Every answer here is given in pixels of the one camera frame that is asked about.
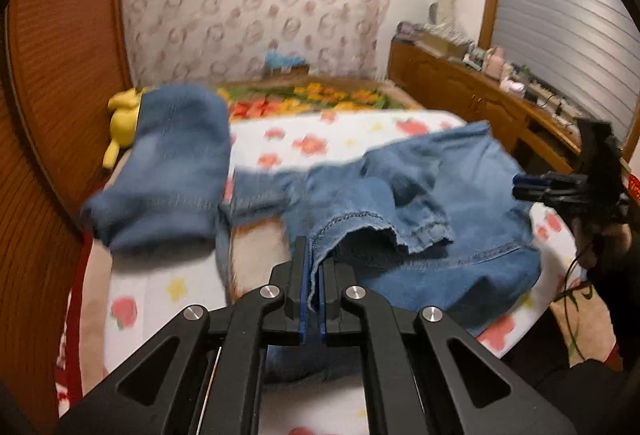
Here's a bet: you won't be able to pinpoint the light blue denim pants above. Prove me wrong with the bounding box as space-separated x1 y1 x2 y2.
221 122 541 334

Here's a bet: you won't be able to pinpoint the right hand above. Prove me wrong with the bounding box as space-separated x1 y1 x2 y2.
572 218 632 270

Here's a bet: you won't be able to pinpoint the wooden sideboard cabinet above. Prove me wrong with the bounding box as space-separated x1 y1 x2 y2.
387 40 580 174

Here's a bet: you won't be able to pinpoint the white floral bed sheet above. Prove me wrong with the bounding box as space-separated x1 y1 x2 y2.
102 107 586 435

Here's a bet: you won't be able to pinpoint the pink bottle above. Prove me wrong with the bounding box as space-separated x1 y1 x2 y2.
483 46 506 80

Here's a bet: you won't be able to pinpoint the folded blue denim pants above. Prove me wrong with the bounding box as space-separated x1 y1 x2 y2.
81 83 231 253

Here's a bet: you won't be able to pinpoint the grey window blind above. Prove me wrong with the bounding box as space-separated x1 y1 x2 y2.
492 0 639 140

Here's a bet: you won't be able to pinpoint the colourful floral blanket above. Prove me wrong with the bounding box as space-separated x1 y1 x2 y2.
214 81 422 121

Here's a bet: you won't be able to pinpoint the cardboard box on cabinet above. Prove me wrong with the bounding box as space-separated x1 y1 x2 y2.
418 33 469 60

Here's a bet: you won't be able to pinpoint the yellow plush toy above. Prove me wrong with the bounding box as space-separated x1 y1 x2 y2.
102 88 145 170

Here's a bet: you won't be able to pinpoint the brown louvered wardrobe door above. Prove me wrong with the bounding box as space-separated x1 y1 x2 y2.
1 0 130 434

